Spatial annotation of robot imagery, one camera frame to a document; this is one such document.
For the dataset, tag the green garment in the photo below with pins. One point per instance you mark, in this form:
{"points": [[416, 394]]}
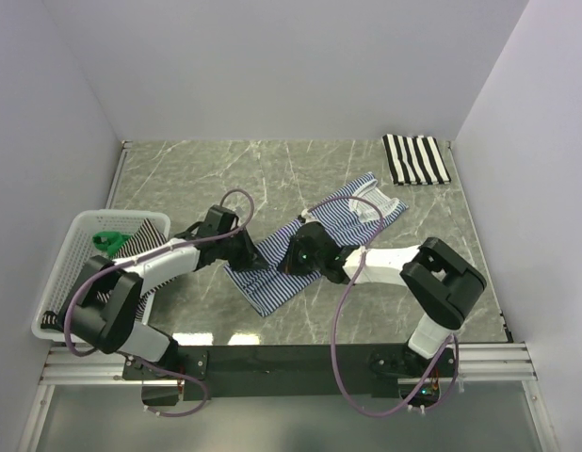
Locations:
{"points": [[109, 242]]}

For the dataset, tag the folded black white tank top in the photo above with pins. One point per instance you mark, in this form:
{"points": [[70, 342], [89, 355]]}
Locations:
{"points": [[415, 161]]}

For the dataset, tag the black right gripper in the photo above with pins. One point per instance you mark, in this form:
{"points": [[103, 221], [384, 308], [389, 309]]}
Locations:
{"points": [[289, 264]]}

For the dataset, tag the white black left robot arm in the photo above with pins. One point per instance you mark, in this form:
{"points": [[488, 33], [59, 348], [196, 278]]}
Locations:
{"points": [[101, 308]]}

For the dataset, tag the white plastic laundry basket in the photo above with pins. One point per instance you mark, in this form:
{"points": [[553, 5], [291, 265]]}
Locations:
{"points": [[77, 248]]}

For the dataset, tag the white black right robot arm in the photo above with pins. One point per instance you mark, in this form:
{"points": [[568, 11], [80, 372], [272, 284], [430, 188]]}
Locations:
{"points": [[444, 284]]}

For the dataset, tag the blue white striped tank top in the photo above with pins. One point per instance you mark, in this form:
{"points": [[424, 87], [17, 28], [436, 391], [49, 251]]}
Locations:
{"points": [[350, 216]]}

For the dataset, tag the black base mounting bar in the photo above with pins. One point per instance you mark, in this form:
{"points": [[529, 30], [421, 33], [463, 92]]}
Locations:
{"points": [[380, 370]]}

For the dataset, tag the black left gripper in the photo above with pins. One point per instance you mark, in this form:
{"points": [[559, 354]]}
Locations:
{"points": [[250, 258]]}

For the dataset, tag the dark striped tank top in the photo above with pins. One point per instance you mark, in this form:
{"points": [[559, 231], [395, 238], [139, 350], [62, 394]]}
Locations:
{"points": [[145, 238]]}

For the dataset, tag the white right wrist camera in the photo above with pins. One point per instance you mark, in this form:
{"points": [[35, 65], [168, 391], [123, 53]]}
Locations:
{"points": [[306, 217]]}

